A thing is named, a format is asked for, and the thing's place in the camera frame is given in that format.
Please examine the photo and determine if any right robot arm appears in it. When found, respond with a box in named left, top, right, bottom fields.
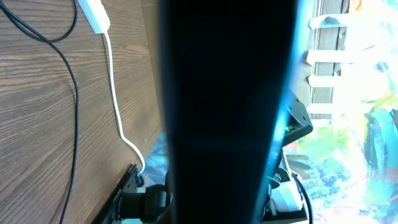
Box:
left=115, top=91, right=313, bottom=223

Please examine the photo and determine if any Samsung Galaxy smartphone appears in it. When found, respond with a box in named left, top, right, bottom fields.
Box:
left=159, top=0, right=307, bottom=223

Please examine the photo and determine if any black USB charging cable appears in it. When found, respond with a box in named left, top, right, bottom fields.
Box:
left=0, top=0, right=80, bottom=224

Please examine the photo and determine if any white power strip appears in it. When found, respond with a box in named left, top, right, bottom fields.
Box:
left=78, top=0, right=110, bottom=34

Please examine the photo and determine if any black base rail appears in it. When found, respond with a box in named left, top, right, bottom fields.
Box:
left=91, top=165, right=144, bottom=224

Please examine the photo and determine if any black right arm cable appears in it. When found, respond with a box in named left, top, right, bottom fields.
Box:
left=290, top=172, right=314, bottom=224

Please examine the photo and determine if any white slatted wooden fence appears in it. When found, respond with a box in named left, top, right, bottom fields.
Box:
left=306, top=0, right=374, bottom=121

